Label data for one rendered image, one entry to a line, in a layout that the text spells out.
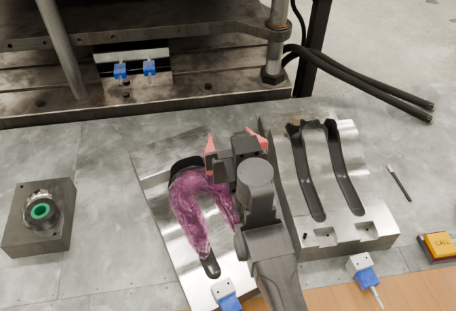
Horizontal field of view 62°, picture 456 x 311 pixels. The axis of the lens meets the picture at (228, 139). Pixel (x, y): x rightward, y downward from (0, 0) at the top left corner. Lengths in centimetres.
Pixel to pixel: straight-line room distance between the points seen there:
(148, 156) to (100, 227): 24
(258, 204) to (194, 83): 101
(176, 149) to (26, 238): 45
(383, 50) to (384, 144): 199
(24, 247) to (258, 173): 73
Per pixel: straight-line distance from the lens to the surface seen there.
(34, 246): 113
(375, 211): 109
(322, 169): 113
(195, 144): 114
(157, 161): 111
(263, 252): 59
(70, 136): 141
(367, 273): 106
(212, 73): 158
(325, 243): 104
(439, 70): 328
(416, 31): 366
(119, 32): 142
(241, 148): 60
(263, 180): 57
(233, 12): 146
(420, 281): 115
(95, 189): 124
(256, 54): 169
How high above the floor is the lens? 177
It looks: 48 degrees down
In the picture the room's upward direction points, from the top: straight up
